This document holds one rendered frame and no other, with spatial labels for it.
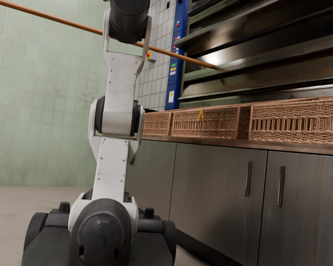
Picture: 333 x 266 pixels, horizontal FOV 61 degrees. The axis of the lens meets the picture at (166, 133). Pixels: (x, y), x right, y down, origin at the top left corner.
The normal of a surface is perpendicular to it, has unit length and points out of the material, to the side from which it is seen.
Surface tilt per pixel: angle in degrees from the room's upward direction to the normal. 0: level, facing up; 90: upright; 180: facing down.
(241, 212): 90
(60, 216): 45
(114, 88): 84
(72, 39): 90
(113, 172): 64
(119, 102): 70
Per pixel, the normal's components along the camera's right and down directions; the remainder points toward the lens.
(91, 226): 0.06, -0.44
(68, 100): 0.53, 0.02
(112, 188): 0.19, -0.63
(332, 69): -0.76, -0.44
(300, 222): -0.84, -0.11
